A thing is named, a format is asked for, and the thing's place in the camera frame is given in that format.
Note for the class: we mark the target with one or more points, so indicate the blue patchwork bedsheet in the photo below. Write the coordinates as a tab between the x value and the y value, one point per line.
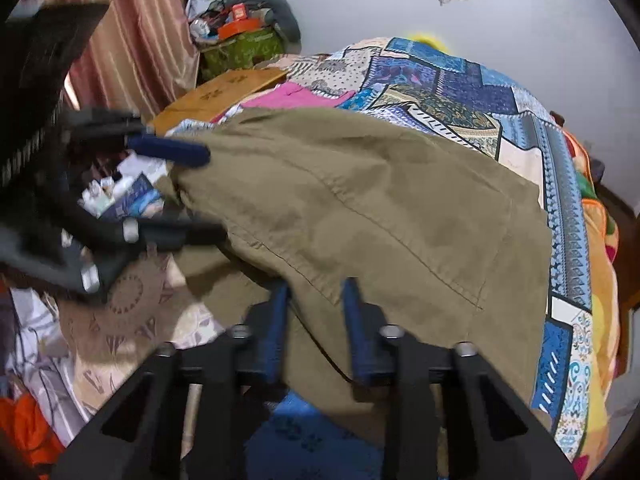
450	90

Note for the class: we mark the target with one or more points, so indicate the blue printed cloth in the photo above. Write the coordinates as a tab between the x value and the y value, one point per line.
300	440

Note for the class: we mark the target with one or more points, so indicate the white floral cloth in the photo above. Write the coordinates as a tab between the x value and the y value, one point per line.
40	350

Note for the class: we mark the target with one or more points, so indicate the pink cloth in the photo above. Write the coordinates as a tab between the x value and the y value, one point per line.
285	96

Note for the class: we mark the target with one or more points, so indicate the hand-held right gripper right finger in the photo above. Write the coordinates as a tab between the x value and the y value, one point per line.
356	330

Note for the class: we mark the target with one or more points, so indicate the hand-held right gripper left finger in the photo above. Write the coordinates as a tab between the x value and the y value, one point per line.
278	330

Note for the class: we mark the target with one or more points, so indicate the brown wooden bed frame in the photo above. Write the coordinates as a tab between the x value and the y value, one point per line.
627	260

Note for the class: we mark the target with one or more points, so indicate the green patterned bag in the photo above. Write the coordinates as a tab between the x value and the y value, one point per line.
240	52

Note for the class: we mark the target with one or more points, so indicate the orange patterned blanket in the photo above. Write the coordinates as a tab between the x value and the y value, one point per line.
600	280

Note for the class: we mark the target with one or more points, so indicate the yellow cloth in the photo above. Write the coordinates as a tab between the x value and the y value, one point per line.
425	40

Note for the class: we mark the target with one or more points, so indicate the olive khaki pants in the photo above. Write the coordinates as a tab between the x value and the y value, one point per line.
375	200

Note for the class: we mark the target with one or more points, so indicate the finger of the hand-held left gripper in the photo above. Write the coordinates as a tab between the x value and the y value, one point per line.
175	235
170	150

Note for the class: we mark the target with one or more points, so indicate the blue printed packet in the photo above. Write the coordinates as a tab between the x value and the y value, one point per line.
135	197

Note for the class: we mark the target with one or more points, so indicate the orange box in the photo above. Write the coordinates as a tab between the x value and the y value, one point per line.
240	27

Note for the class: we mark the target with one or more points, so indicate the wooden lap board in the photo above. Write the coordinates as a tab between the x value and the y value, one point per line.
215	95

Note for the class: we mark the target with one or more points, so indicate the orange cloth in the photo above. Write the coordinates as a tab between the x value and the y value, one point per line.
25	425

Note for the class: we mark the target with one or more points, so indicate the striped pink curtain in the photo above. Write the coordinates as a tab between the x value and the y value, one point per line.
140	35

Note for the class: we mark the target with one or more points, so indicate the beige patterned cloth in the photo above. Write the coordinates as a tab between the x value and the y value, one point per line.
130	320

